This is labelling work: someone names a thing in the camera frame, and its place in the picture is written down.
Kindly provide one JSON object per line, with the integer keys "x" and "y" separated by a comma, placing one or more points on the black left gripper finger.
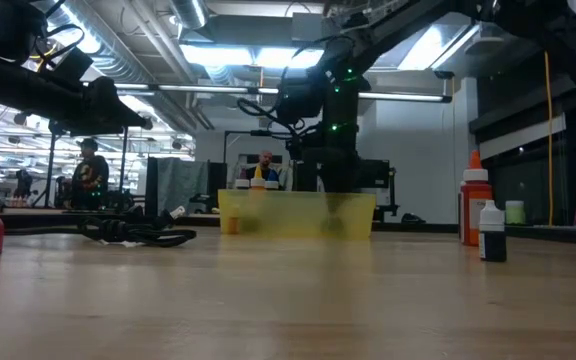
{"x": 133, "y": 120}

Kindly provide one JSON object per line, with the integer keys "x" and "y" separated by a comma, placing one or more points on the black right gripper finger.
{"x": 339, "y": 205}

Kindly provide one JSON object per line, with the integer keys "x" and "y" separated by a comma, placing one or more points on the large blue food coloring bottle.
{"x": 271, "y": 185}

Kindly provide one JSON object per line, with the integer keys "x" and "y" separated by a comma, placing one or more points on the large yellow food coloring bottle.
{"x": 258, "y": 184}

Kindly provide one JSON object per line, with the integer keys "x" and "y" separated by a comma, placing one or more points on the large purple food coloring bottle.
{"x": 242, "y": 184}

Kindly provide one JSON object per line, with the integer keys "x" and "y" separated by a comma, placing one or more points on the small black food coloring bottle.
{"x": 493, "y": 245}

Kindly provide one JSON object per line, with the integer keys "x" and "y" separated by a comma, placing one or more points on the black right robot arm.
{"x": 340, "y": 100}

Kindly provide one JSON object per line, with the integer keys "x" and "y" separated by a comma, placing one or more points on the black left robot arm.
{"x": 18, "y": 90}

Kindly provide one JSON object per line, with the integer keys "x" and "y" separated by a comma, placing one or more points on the large orange food coloring bottle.
{"x": 474, "y": 210}

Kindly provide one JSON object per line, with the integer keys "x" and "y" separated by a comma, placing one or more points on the black monitor on stand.
{"x": 374, "y": 174}

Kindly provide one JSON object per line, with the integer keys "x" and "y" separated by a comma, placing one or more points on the yellow translucent plastic bin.
{"x": 288, "y": 215}

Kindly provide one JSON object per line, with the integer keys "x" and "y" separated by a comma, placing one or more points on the person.
{"x": 90, "y": 175}
{"x": 265, "y": 160}

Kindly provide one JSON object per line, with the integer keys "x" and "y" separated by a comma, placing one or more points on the black tripod stand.
{"x": 50, "y": 165}

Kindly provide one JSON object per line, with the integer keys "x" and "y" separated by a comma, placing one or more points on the small black object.
{"x": 412, "y": 219}

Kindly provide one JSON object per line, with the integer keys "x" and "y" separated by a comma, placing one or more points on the grey cloth-covered partition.
{"x": 180, "y": 182}

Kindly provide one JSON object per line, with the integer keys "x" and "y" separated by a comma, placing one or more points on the fluorescent light strip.
{"x": 403, "y": 96}

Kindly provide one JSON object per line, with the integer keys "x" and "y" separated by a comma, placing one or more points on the pale green small container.
{"x": 515, "y": 214}

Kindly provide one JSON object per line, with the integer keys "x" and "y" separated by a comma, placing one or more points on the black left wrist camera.
{"x": 70, "y": 65}

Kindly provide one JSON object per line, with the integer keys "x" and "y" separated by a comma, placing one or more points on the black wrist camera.
{"x": 70, "y": 65}
{"x": 300, "y": 100}

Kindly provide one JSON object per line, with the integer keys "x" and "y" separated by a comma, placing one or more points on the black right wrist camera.
{"x": 300, "y": 100}

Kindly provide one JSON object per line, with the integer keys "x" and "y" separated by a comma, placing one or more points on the black station frame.
{"x": 260, "y": 133}

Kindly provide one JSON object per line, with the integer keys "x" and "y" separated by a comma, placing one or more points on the silver air duct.
{"x": 188, "y": 12}

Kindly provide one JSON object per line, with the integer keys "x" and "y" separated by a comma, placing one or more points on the black aluminium table frame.
{"x": 543, "y": 234}

